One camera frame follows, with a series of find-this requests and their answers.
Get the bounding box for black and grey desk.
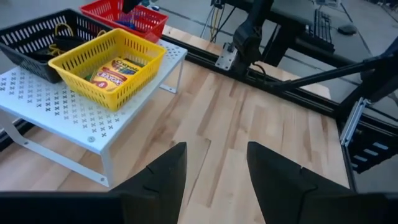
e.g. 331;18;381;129
214;0;398;68

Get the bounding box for black keyboard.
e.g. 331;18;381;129
306;8;336;53

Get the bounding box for white perforated metal shelf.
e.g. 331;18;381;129
0;39;189;189

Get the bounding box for red plastic basket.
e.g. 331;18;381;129
79;0;170;44

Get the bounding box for silver aluminium bracket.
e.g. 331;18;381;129
340;97;373;147

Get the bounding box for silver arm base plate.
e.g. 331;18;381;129
215;42;239;72

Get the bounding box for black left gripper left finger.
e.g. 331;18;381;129
110;142;188;224

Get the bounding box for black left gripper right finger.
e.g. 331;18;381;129
247;142;355;224

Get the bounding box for yellow plastic basket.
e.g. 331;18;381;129
48;27;168;112

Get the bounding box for yellow cable bundle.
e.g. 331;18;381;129
200;4;237;43

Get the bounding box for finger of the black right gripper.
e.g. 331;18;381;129
122;0;144;14

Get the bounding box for black plastic basket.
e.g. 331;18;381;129
0;8;114;84

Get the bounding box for black computer mouse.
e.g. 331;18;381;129
337;24;358;36

